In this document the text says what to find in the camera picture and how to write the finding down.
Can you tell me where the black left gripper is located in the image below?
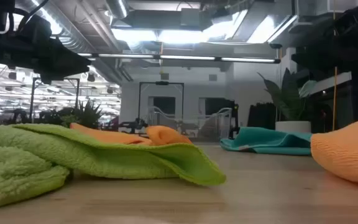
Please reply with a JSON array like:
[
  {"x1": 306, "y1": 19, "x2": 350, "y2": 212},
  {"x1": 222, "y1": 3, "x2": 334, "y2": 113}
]
[{"x1": 0, "y1": 14, "x2": 92, "y2": 85}]

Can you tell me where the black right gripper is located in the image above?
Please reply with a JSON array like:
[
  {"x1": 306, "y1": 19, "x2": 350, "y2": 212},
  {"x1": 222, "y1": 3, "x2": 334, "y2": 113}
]
[{"x1": 291, "y1": 0, "x2": 358, "y2": 82}]

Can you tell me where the green microfiber towel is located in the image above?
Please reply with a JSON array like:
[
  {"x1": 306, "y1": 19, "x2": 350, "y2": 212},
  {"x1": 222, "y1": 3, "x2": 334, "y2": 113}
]
[{"x1": 0, "y1": 123, "x2": 227, "y2": 210}]

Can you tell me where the orange microfiber towel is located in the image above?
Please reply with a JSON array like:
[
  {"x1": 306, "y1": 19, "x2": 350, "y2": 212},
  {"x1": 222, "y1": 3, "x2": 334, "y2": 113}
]
[
  {"x1": 310, "y1": 117, "x2": 358, "y2": 187},
  {"x1": 70, "y1": 123, "x2": 193, "y2": 146}
]

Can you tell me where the teal microfiber towel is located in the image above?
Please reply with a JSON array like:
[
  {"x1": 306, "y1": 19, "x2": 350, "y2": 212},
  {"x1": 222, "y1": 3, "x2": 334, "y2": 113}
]
[{"x1": 219, "y1": 126, "x2": 313, "y2": 156}]

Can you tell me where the leafy plant in white pot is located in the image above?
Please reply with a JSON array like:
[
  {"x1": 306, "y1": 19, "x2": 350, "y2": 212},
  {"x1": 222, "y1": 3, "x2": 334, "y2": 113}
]
[{"x1": 258, "y1": 68, "x2": 319, "y2": 134}]

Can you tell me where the small spiky succulent plant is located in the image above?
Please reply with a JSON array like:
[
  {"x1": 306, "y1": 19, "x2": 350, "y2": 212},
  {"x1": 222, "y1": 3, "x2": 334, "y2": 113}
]
[{"x1": 60, "y1": 99, "x2": 104, "y2": 130}]

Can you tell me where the black ribbed panel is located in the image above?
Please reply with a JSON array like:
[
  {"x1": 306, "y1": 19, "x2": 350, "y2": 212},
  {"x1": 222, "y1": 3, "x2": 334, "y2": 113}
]
[{"x1": 247, "y1": 102, "x2": 277, "y2": 130}]

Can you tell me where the clear plastic bin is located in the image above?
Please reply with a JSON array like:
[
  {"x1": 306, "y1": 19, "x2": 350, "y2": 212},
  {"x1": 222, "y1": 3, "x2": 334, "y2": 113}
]
[{"x1": 147, "y1": 105, "x2": 233, "y2": 140}]

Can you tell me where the long LED light bar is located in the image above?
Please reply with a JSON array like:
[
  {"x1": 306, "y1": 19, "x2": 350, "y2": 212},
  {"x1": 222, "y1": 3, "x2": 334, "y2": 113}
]
[{"x1": 78, "y1": 52, "x2": 282, "y2": 64}]

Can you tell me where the yellow cable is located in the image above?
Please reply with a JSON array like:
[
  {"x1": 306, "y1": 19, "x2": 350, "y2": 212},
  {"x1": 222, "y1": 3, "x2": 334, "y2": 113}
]
[{"x1": 332, "y1": 0, "x2": 338, "y2": 131}]

